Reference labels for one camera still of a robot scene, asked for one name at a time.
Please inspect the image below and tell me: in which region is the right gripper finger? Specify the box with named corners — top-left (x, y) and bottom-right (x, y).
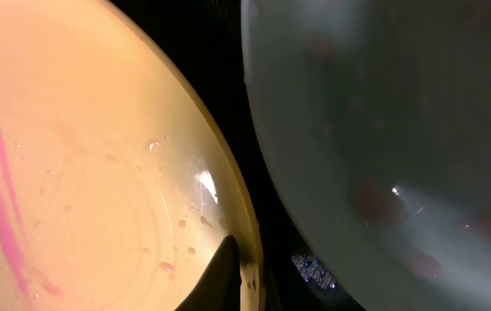
top-left (175, 235), bottom-right (241, 311)

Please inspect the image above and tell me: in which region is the yellow plate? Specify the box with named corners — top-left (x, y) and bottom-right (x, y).
top-left (0, 0), bottom-right (265, 310)

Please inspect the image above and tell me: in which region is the light green plate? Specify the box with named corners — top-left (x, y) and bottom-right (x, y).
top-left (241, 0), bottom-right (491, 310)

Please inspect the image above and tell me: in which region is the black round tray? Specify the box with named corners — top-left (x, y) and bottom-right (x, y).
top-left (112, 0), bottom-right (361, 310)

